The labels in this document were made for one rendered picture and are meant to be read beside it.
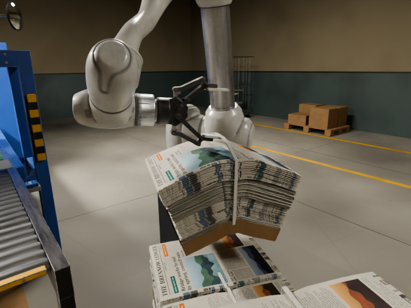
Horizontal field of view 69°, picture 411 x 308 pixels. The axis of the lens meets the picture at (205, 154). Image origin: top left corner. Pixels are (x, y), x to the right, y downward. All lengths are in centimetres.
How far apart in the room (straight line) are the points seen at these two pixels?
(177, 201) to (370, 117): 703
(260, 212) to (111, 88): 54
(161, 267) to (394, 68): 689
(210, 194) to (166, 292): 31
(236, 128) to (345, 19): 693
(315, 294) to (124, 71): 54
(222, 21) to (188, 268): 82
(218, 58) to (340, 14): 704
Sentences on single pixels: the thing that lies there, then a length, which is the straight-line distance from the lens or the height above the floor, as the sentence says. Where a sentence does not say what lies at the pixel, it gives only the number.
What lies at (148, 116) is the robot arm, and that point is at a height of 131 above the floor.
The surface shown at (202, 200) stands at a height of 109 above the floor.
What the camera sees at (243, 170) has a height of 116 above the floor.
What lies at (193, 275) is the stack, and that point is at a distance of 98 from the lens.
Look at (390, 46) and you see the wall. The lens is 752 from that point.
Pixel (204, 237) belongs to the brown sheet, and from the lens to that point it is 88.
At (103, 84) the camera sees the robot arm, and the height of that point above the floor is 140.
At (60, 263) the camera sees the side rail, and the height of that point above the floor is 80.
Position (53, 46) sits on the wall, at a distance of 1004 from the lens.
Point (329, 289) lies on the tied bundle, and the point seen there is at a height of 106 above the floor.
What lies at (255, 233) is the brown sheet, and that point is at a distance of 94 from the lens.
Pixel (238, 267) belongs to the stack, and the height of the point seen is 83.
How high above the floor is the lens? 143
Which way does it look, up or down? 16 degrees down
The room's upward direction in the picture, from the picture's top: 1 degrees counter-clockwise
